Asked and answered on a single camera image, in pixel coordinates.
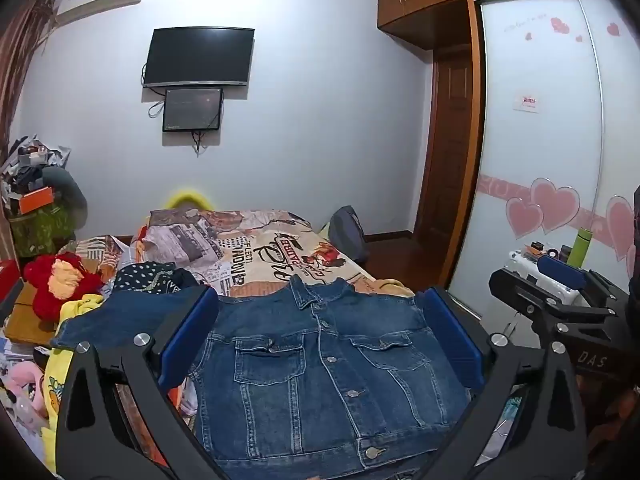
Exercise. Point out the brown wooden door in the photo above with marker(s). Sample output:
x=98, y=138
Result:
x=450, y=160

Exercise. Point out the green patterned bag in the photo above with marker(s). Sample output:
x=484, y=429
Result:
x=42, y=230

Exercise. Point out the blue denim jacket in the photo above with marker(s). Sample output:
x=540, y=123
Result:
x=300, y=385

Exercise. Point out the grey backpack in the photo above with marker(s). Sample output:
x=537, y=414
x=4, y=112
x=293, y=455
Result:
x=346, y=232

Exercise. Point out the green thermos bottle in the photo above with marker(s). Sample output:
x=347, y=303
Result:
x=578, y=247

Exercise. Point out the black wall television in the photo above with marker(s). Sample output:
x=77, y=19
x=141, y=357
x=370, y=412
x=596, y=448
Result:
x=199, y=55

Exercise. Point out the orange plastic bag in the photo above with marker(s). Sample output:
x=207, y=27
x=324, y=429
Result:
x=145, y=430

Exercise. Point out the yellow round object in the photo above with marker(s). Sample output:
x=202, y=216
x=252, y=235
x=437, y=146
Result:
x=187, y=199

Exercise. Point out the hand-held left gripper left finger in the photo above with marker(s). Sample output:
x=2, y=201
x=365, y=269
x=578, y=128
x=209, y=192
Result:
x=190, y=332

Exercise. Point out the pink plush toy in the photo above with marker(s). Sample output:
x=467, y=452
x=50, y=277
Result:
x=22, y=390

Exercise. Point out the red label sticker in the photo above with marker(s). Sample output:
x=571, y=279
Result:
x=527, y=102

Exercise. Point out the bed with printed cover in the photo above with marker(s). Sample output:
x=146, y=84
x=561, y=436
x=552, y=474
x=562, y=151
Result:
x=260, y=250

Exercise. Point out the yellow garment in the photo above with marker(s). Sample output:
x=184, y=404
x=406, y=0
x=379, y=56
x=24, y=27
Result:
x=55, y=375

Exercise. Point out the orange box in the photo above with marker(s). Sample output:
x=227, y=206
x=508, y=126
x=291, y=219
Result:
x=36, y=199

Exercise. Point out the brown cardboard box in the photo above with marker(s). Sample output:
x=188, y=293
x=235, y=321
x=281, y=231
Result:
x=27, y=315

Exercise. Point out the brown striped curtain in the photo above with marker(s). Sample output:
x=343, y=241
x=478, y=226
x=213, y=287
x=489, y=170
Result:
x=20, y=70

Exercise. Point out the pile of silver bags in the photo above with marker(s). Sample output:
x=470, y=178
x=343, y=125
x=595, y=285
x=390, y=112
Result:
x=32, y=157

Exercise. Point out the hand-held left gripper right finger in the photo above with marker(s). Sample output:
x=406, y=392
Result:
x=450, y=332

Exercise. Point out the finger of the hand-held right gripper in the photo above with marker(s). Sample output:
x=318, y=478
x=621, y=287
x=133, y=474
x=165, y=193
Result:
x=560, y=269
x=525, y=292

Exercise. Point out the red box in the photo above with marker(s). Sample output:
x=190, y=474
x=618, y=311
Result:
x=9, y=280

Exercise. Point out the dark polka dot garment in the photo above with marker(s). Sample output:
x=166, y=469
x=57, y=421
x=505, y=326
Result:
x=142, y=276

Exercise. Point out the wardrobe with heart stickers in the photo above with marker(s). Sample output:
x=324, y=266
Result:
x=540, y=170

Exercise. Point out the white appliance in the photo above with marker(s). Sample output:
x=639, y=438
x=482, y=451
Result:
x=520, y=260

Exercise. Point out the small black wall monitor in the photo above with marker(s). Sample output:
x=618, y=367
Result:
x=192, y=109

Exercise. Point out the red plush toy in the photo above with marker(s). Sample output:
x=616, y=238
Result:
x=55, y=285

